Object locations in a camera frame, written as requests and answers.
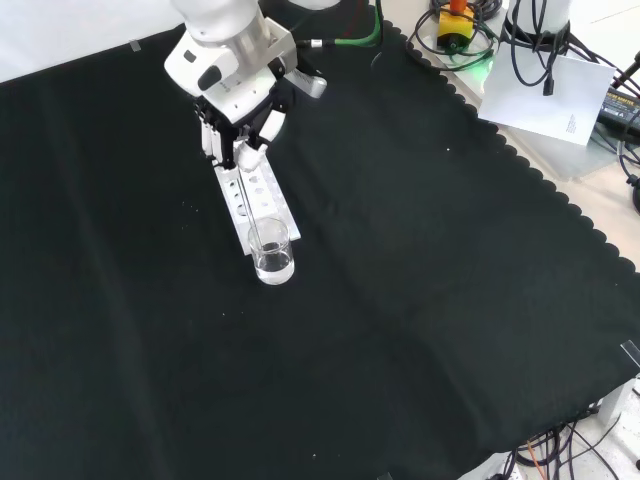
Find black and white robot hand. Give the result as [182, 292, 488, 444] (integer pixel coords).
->
[163, 35, 300, 174]

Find clear glass rod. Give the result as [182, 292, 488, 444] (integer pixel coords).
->
[237, 167, 263, 250]

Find white test tube rack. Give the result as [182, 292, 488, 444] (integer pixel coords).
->
[213, 153, 304, 257]

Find small clear glass beaker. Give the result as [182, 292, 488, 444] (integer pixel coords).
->
[247, 217, 297, 287]

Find yellow stop button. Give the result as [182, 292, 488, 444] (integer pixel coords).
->
[436, 0, 476, 54]

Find black bench cloth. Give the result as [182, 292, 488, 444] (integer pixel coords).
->
[0, 0, 640, 480]

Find white paper sheet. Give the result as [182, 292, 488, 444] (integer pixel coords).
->
[477, 51, 618, 147]

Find pale board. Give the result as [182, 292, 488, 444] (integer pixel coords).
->
[497, 119, 624, 182]

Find black power adapter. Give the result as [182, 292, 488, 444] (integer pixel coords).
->
[596, 84, 640, 133]

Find black tripod knob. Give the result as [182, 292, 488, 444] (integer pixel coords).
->
[625, 173, 640, 217]

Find white box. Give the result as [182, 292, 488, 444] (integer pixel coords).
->
[597, 373, 640, 429]

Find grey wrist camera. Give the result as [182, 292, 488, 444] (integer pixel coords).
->
[287, 67, 329, 100]

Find thick green cable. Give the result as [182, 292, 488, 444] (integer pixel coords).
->
[294, 0, 385, 51]

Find black looped cable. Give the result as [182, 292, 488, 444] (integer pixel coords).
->
[405, 0, 454, 60]

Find thin green cable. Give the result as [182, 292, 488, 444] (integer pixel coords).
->
[447, 27, 497, 72]

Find black cable with plug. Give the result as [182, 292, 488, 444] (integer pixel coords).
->
[503, 0, 571, 97]

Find white cylindrical post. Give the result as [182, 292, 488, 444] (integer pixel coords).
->
[502, 0, 572, 42]

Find orange cable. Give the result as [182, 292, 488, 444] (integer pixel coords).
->
[514, 439, 556, 471]

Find black cable bundle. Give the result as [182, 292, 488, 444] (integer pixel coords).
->
[499, 404, 624, 480]

